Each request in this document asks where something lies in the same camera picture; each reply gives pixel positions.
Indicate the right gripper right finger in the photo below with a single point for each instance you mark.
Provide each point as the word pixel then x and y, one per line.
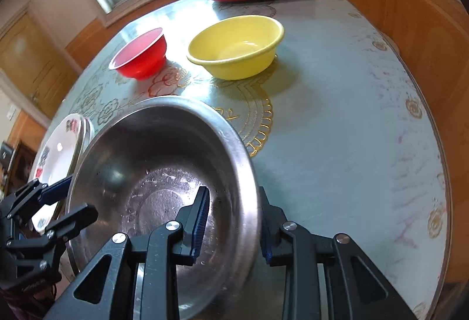
pixel 286 243

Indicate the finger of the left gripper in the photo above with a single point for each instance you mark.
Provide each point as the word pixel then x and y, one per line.
pixel 71 224
pixel 50 194

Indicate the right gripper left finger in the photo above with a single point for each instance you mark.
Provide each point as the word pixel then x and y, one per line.
pixel 176 243

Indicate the white double-happiness plate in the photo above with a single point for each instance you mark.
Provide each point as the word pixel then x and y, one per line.
pixel 55 155
pixel 84 130

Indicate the stainless steel bowl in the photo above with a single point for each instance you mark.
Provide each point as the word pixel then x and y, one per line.
pixel 150 161

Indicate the red plastic bowl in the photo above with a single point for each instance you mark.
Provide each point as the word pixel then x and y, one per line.
pixel 142 57

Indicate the yellow plastic bowl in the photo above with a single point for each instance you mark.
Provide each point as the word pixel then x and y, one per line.
pixel 237 48

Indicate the dark wooden cabinet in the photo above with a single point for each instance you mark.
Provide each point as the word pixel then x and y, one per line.
pixel 16 165

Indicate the wooden door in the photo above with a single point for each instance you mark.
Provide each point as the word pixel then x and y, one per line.
pixel 33 63

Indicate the white light switch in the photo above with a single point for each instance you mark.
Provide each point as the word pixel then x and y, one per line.
pixel 12 112

